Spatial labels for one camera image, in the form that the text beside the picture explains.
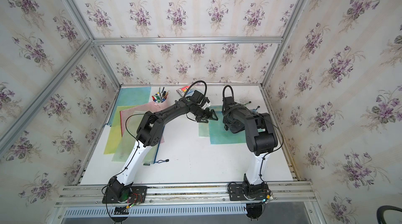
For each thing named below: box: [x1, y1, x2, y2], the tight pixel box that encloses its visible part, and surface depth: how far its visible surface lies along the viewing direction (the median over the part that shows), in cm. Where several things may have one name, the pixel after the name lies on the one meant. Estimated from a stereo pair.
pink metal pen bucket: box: [151, 94, 170, 108], surface depth 100 cm
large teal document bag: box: [208, 110, 247, 145], surface depth 95 cm
